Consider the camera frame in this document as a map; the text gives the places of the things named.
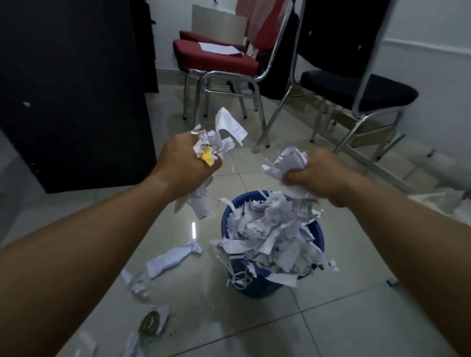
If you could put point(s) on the red chrome chair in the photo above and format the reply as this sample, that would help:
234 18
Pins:
191 36
217 60

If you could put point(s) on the black chrome chair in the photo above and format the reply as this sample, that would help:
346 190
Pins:
360 92

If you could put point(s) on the person's left hand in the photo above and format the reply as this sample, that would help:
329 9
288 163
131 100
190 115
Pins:
176 165

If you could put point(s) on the blue plastic mesh wastebasket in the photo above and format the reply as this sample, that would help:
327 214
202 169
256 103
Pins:
257 288

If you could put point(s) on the black cabinet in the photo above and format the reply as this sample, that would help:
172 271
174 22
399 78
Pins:
145 44

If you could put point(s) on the person's left forearm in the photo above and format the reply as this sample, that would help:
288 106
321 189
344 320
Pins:
73 257

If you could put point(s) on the white paper sheet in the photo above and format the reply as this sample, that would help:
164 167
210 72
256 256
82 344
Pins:
220 48

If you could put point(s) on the white wall conduit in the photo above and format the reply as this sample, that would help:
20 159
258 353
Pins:
423 46

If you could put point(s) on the person's right forearm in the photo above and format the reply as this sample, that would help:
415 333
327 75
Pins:
416 242

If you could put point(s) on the white tiled floor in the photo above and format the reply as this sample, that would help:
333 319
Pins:
331 312

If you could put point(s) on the person's right hand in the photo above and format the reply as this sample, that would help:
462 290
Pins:
327 176

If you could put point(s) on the torn paper handful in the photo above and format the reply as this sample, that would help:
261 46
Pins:
228 125

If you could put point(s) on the black hanging bag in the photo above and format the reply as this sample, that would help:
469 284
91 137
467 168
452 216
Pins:
279 66

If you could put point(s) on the black table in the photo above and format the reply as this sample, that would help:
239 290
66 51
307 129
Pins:
73 92

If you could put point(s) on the green round print paper piece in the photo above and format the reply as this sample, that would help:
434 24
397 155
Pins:
149 323

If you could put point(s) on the beige cardboard box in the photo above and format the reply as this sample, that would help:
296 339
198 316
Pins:
217 24

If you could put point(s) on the brown wooden board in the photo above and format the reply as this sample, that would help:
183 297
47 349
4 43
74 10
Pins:
368 136

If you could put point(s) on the yellow paper scrap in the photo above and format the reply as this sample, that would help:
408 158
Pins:
209 157

